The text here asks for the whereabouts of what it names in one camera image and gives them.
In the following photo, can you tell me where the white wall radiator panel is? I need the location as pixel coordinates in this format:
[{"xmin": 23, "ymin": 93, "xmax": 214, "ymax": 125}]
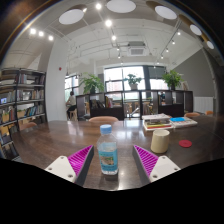
[{"xmin": 193, "ymin": 96, "xmax": 215, "ymax": 115}]

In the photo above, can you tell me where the small potted plant white pot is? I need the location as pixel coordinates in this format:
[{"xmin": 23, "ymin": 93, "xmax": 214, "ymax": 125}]
[{"xmin": 123, "ymin": 73, "xmax": 144, "ymax": 91}]

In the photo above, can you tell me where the flat round red coaster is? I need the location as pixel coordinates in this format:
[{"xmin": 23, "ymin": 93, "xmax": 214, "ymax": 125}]
[{"xmin": 178, "ymin": 139, "xmax": 193, "ymax": 149}]

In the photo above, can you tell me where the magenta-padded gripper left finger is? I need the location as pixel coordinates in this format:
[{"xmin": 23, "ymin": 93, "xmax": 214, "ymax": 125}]
[{"xmin": 44, "ymin": 144, "xmax": 95, "ymax": 187}]

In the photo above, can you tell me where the bushy green potted plant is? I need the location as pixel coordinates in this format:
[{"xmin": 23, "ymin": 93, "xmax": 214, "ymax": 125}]
[{"xmin": 78, "ymin": 73, "xmax": 106, "ymax": 95}]

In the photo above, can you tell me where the low dark open shelf unit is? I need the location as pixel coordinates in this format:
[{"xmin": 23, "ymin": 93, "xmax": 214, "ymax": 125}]
[{"xmin": 75, "ymin": 89, "xmax": 195, "ymax": 121}]

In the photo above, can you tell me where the leafy green potted plant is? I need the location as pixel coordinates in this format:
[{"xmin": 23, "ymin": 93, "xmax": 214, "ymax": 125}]
[{"xmin": 161, "ymin": 69, "xmax": 184, "ymax": 91}]

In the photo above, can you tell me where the ceiling air conditioner unit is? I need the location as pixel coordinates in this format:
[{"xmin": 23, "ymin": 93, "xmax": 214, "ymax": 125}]
[{"xmin": 127, "ymin": 41, "xmax": 148, "ymax": 57}]

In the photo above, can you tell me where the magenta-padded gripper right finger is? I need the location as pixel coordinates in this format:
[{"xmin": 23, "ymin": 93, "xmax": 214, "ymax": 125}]
[{"xmin": 131, "ymin": 144, "xmax": 182, "ymax": 186}]

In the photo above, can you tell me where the clear blue-capped water bottle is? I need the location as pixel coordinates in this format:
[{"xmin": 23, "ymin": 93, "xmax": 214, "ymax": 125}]
[{"xmin": 96, "ymin": 124, "xmax": 120, "ymax": 176}]

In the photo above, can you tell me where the group of ceiling spotlights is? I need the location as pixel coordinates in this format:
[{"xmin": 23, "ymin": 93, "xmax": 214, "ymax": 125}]
[{"xmin": 28, "ymin": 2, "xmax": 183, "ymax": 60}]

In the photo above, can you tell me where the tall bookshelf unit with books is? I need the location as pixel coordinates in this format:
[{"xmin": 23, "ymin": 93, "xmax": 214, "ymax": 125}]
[{"xmin": 0, "ymin": 68, "xmax": 47, "ymax": 160}]

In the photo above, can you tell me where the stack of books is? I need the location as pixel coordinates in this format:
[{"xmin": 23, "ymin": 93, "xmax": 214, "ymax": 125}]
[{"xmin": 141, "ymin": 113, "xmax": 175, "ymax": 132}]

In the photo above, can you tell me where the group of orange chairs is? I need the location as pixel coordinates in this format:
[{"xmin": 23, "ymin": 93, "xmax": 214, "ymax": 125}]
[{"xmin": 18, "ymin": 110, "xmax": 215, "ymax": 131}]

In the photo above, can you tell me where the group of round ceiling lights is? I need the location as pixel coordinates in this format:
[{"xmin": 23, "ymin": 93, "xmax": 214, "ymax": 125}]
[{"xmin": 58, "ymin": 0, "xmax": 216, "ymax": 51}]

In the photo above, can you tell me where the cream ceramic mug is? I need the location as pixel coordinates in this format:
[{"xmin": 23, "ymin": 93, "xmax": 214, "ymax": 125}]
[{"xmin": 150, "ymin": 129, "xmax": 171, "ymax": 155}]

